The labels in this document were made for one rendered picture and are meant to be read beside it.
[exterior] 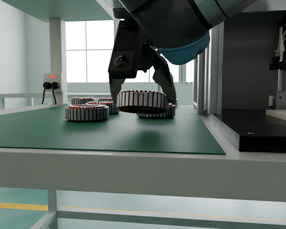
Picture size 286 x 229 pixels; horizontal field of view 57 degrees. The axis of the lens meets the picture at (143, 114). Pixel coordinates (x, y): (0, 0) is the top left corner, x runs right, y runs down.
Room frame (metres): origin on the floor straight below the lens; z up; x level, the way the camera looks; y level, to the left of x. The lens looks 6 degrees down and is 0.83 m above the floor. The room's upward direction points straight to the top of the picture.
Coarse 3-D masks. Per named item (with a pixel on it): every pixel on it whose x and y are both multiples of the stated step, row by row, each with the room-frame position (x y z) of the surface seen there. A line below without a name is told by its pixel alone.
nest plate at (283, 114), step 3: (267, 111) 0.61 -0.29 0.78; (270, 111) 0.59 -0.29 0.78; (273, 111) 0.57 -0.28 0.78; (276, 111) 0.57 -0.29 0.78; (279, 111) 0.57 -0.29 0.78; (282, 111) 0.57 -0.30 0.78; (285, 111) 0.57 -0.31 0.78; (267, 114) 0.61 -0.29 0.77; (270, 114) 0.59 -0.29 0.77; (273, 114) 0.57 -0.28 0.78; (276, 114) 0.55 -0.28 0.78; (279, 114) 0.54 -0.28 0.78; (282, 114) 0.52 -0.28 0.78; (285, 114) 0.51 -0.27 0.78; (276, 117) 0.55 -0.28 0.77; (279, 117) 0.54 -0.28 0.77; (282, 117) 0.52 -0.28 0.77; (285, 117) 0.51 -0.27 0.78
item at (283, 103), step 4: (272, 92) 0.69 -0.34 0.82; (276, 92) 0.66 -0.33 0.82; (280, 92) 0.66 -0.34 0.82; (284, 92) 0.66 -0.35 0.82; (276, 96) 0.66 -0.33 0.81; (280, 96) 0.66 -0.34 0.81; (284, 96) 0.66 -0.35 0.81; (276, 100) 0.66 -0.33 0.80; (280, 100) 0.66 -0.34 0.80; (284, 100) 0.66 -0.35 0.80; (276, 104) 0.66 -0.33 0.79; (280, 104) 0.66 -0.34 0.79; (284, 104) 0.66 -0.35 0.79; (272, 108) 0.68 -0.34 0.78; (276, 108) 0.66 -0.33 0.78; (280, 108) 0.66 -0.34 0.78; (284, 108) 0.66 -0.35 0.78
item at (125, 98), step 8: (120, 96) 0.54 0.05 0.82; (128, 96) 0.52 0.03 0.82; (136, 96) 0.52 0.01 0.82; (144, 96) 0.51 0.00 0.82; (152, 96) 0.52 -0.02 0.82; (160, 96) 0.53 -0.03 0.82; (120, 104) 0.53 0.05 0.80; (128, 104) 0.52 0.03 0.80; (136, 104) 0.51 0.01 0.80; (144, 104) 0.51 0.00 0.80; (152, 104) 0.52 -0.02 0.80; (160, 104) 0.53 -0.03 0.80; (168, 104) 0.55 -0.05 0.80; (128, 112) 0.59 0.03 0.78; (136, 112) 0.60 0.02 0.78; (144, 112) 0.60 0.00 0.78; (152, 112) 0.60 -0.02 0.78; (160, 112) 0.57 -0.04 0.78
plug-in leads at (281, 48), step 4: (280, 28) 0.70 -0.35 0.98; (280, 32) 0.70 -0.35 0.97; (284, 32) 0.70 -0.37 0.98; (280, 36) 0.70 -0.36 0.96; (280, 40) 0.70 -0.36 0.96; (284, 40) 0.70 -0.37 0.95; (280, 44) 0.67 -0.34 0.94; (280, 48) 0.67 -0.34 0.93; (284, 48) 0.69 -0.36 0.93; (276, 52) 0.71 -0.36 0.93; (280, 52) 0.67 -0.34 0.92; (276, 56) 0.71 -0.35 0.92; (280, 56) 0.67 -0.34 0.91; (272, 60) 0.72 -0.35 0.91; (276, 60) 0.71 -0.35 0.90; (280, 60) 0.67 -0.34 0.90
